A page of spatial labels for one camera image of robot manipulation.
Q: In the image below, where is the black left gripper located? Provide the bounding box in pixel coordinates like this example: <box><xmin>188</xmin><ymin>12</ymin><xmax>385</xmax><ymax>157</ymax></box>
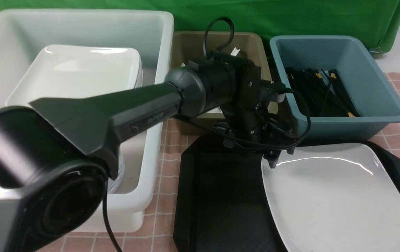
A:
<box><xmin>220</xmin><ymin>63</ymin><xmax>296</xmax><ymax>169</ymax></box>

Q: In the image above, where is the olive plastic bin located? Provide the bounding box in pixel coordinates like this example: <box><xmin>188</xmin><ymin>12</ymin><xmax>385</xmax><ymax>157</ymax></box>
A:
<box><xmin>168</xmin><ymin>31</ymin><xmax>272</xmax><ymax>135</ymax></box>

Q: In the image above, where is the green backdrop cloth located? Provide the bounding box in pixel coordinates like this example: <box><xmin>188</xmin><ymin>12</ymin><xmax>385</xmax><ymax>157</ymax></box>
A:
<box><xmin>0</xmin><ymin>0</ymin><xmax>400</xmax><ymax>53</ymax></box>

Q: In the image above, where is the large white plastic tub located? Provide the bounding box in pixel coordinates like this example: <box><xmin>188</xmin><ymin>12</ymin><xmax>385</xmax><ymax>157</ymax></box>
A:
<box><xmin>0</xmin><ymin>9</ymin><xmax>173</xmax><ymax>232</ymax></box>

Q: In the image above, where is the pile of white spoons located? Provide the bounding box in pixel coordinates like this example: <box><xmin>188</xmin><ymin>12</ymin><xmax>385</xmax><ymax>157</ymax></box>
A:
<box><xmin>230</xmin><ymin>47</ymin><xmax>241</xmax><ymax>56</ymax></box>

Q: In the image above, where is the stack of white square plates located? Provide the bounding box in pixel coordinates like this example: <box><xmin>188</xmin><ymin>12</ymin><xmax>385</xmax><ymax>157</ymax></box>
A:
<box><xmin>5</xmin><ymin>44</ymin><xmax>143</xmax><ymax>107</ymax></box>

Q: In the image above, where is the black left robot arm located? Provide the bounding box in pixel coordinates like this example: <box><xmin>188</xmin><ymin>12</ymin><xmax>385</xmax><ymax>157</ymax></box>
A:
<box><xmin>0</xmin><ymin>55</ymin><xmax>303</xmax><ymax>252</ymax></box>

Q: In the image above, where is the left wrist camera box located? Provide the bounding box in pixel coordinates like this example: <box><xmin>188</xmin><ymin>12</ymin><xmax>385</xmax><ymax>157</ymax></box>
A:
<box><xmin>260</xmin><ymin>80</ymin><xmax>286</xmax><ymax>105</ymax></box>

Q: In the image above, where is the blue plastic bin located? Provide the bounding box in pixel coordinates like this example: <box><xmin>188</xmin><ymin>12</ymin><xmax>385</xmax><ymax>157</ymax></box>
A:
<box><xmin>269</xmin><ymin>35</ymin><xmax>400</xmax><ymax>139</ymax></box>

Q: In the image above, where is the pile of black chopsticks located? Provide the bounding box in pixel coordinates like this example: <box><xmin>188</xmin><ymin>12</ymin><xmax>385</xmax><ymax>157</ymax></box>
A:
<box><xmin>285</xmin><ymin>68</ymin><xmax>361</xmax><ymax>118</ymax></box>

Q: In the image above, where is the pink checkered tablecloth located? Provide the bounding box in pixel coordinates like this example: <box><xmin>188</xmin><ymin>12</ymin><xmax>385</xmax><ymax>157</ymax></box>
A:
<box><xmin>42</xmin><ymin>73</ymin><xmax>400</xmax><ymax>252</ymax></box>

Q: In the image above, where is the large white rice plate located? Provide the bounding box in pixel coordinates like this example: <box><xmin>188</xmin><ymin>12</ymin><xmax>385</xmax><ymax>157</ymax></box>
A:
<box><xmin>261</xmin><ymin>141</ymin><xmax>400</xmax><ymax>252</ymax></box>

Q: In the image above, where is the black serving tray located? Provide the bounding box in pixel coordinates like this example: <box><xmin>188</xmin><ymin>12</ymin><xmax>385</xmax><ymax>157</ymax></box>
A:
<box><xmin>173</xmin><ymin>135</ymin><xmax>400</xmax><ymax>252</ymax></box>

